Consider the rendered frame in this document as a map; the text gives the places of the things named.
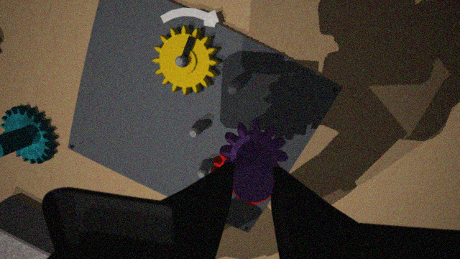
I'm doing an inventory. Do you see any white curved arrow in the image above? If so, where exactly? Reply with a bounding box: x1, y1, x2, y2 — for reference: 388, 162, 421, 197
161, 8, 219, 28

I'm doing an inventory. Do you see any yellow gear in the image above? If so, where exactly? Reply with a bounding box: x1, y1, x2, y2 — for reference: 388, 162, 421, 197
152, 24, 220, 95

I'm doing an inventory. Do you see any teal gear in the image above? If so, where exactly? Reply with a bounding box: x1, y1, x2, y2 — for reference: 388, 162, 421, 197
0, 106, 58, 164

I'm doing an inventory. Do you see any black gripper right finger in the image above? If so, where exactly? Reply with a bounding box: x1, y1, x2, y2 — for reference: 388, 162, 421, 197
270, 167, 460, 259

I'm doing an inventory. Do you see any dark purple gear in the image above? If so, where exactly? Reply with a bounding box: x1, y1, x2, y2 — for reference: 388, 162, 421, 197
219, 119, 288, 203

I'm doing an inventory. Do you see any red gear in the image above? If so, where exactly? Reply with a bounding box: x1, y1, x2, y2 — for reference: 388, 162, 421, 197
211, 153, 230, 172

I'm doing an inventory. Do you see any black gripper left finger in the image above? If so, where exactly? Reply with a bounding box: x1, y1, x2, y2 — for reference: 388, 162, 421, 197
42, 162, 236, 259

